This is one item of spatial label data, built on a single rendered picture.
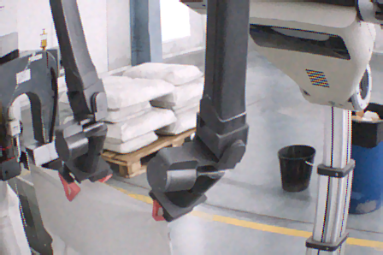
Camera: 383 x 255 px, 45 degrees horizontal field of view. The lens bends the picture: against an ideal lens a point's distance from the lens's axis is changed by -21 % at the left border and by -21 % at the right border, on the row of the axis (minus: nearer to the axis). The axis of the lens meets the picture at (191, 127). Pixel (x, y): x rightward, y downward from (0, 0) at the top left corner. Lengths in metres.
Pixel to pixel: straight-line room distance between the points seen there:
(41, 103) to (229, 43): 0.80
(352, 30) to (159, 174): 0.54
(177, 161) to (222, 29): 0.23
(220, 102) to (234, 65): 0.07
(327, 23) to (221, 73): 0.43
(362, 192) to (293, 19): 2.17
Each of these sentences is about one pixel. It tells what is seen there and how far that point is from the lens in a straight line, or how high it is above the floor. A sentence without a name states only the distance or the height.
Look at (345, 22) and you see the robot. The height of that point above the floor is 1.39.
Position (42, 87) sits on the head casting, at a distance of 1.48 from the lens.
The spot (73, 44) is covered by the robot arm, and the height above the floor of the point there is 1.38.
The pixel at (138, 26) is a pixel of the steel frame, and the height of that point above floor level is 0.79.
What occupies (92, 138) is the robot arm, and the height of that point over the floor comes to 1.18.
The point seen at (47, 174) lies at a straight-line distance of 1.32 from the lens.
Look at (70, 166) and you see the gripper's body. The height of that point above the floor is 1.11.
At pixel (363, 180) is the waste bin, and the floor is 0.26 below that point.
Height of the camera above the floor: 1.49
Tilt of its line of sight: 16 degrees down
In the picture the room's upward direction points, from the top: 4 degrees counter-clockwise
